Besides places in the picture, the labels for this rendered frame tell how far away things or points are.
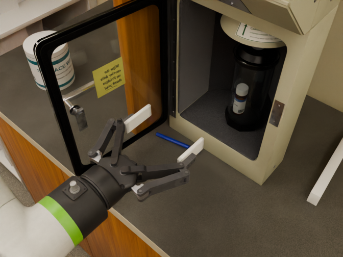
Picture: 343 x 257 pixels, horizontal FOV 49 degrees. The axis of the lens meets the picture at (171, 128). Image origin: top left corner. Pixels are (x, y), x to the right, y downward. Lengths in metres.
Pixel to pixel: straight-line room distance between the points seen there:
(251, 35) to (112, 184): 0.40
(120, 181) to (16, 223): 0.18
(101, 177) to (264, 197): 0.50
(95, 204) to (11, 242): 0.13
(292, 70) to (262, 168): 0.31
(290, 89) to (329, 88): 0.52
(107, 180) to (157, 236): 0.33
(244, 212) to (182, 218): 0.15
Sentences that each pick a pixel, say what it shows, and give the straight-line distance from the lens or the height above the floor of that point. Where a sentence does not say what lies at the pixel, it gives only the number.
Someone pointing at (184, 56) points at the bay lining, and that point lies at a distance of 0.93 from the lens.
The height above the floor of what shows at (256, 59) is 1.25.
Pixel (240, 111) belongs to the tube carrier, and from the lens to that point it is 0.97.
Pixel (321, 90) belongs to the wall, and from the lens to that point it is 1.30.
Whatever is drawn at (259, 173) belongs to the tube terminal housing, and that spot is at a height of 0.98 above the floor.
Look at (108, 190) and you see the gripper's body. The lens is 0.62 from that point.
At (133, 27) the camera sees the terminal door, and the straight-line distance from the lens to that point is 0.80.
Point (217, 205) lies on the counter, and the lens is 0.96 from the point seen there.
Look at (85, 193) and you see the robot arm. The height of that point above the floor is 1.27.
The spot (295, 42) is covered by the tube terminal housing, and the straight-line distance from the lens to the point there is 0.71.
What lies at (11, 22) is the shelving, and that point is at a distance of 1.73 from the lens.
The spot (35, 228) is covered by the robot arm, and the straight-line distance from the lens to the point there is 0.59.
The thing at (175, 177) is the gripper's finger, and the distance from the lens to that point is 0.64.
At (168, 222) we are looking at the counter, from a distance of 0.94.
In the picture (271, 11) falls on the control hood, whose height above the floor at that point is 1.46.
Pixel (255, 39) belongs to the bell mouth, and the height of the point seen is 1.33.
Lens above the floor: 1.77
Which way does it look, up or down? 48 degrees down
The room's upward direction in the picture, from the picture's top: straight up
